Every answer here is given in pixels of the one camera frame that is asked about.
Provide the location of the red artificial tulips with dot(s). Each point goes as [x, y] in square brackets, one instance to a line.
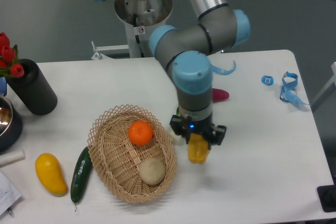
[10, 63]

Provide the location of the white paper sheet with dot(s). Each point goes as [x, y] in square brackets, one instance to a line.
[9, 194]

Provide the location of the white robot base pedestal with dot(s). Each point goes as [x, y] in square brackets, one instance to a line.
[141, 18]

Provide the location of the purple sweet potato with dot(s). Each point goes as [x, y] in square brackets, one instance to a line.
[219, 95]

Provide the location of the white paper roll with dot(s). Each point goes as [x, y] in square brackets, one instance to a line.
[11, 157]

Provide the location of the orange fruit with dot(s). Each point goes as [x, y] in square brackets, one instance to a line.
[140, 133]

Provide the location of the beige round potato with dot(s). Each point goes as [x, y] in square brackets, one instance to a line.
[152, 171]

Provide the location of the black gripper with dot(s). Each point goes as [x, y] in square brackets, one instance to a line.
[184, 127]

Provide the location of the white metal mounting frame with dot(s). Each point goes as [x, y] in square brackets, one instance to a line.
[110, 52]

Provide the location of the tangled blue tape ribbon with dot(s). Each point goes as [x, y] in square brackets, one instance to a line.
[288, 92]

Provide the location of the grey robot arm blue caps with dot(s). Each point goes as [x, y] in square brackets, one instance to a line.
[183, 54]

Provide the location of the small blue tag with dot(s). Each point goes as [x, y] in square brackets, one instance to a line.
[267, 80]

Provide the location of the yellow mango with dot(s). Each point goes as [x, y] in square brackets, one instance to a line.
[49, 173]

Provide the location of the yellow pepper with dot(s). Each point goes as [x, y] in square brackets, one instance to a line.
[197, 149]

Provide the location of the green cucumber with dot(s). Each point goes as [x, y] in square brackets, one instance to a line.
[80, 177]

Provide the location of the woven wicker basket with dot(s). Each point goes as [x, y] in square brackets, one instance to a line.
[117, 161]

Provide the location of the black device at table edge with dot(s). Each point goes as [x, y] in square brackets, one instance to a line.
[327, 197]

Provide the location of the dark metal pot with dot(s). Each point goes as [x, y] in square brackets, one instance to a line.
[11, 124]

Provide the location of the black cylindrical vase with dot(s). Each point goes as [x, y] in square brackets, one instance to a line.
[33, 89]

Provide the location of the curved blue tape strip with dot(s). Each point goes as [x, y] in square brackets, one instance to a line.
[223, 72]

